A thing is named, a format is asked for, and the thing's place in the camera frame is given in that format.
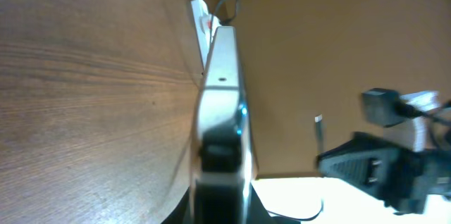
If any black smartphone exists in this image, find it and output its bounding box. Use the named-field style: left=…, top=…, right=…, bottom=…
left=190, top=26, right=254, bottom=223

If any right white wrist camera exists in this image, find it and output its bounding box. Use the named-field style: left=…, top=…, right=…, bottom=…
left=360, top=88, right=450, bottom=152

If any white power strip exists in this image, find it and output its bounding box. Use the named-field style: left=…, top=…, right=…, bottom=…
left=191, top=0, right=221, bottom=68

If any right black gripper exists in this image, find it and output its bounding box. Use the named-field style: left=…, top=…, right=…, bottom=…
left=316, top=132, right=450, bottom=214

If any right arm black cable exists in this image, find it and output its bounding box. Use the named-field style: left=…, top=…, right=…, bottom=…
left=397, top=100, right=451, bottom=147

